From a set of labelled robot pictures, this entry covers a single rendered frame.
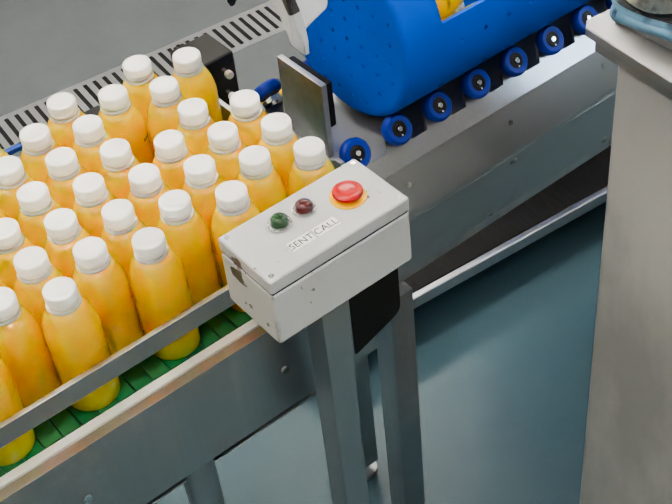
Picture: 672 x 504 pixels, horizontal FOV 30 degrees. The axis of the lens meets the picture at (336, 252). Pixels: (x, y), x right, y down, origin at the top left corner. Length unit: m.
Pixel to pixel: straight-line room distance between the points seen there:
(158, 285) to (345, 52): 0.47
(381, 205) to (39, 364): 0.43
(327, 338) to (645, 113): 0.49
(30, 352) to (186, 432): 0.25
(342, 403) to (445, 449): 0.95
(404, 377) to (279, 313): 0.75
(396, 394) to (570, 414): 0.58
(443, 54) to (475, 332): 1.18
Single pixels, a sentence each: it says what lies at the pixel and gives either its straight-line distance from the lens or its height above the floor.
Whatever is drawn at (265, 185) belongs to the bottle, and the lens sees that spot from 1.55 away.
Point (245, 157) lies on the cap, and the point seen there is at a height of 1.08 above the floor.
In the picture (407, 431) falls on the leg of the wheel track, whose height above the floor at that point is 0.29.
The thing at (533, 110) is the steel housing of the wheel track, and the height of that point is 0.88.
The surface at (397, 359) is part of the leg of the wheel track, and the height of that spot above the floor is 0.49.
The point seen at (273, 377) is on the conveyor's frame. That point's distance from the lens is 1.65.
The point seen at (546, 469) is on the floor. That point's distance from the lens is 2.54.
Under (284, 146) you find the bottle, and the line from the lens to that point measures 1.60.
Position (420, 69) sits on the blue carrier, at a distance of 1.66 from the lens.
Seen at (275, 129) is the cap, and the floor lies 1.08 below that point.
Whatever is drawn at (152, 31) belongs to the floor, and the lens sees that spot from 3.80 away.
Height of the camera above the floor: 2.05
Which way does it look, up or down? 44 degrees down
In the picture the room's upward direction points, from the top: 7 degrees counter-clockwise
